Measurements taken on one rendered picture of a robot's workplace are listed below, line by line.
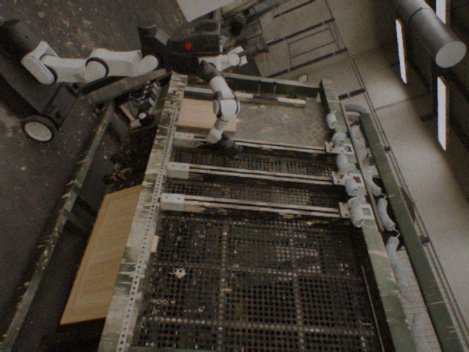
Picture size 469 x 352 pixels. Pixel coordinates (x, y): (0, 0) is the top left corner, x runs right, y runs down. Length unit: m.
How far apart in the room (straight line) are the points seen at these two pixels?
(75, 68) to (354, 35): 10.11
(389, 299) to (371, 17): 10.42
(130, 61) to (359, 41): 10.14
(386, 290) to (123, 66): 1.94
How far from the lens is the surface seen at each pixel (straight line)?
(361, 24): 11.72
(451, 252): 7.03
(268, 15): 8.17
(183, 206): 1.90
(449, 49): 4.92
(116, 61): 2.35
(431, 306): 2.34
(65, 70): 2.51
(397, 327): 1.79
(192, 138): 2.24
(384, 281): 1.87
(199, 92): 2.71
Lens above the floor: 1.90
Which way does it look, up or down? 18 degrees down
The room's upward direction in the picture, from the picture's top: 74 degrees clockwise
